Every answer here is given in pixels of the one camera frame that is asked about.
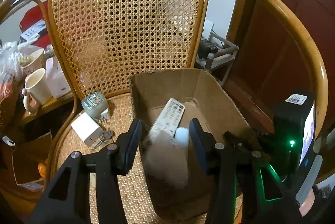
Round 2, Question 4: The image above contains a brown cardboard box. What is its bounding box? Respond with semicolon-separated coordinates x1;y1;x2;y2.
130;68;255;223

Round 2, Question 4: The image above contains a cardboard box of oranges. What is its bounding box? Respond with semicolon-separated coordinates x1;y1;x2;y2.
11;133;52;192

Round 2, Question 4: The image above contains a plastic bag of oranges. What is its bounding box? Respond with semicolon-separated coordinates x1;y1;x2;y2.
0;41;24;100

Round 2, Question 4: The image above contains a wooden side table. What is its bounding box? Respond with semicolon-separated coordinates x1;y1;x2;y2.
13;91;73;126

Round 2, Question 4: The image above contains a rattan wicker armchair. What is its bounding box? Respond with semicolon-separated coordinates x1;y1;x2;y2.
0;0;329;224

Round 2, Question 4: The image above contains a white bowl cup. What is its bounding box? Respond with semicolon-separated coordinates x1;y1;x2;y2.
18;48;46;76

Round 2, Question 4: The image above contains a grey metal shelf cart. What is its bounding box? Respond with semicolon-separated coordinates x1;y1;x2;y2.
195;31;239;87

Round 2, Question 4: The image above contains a white square adapter box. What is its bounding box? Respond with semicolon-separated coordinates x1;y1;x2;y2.
71;112;103;146

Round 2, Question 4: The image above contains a white ceramic mug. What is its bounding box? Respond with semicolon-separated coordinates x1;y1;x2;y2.
22;68;52;114

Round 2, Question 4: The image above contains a person right hand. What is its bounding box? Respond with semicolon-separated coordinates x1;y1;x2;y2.
299;189;315;217

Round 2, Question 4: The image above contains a pink white tissue box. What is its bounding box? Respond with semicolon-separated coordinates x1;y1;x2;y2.
46;56;71;99

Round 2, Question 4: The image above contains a white tube device with strap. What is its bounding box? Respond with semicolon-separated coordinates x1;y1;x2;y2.
143;127;189;189

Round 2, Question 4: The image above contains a red cushion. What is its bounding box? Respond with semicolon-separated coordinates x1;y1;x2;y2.
19;5;50;49

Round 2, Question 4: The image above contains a white tv remote control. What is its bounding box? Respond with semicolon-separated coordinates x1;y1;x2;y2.
142;98;185;149

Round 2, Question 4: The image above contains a black desk telephone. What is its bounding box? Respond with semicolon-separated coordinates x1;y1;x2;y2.
198;39;219;59

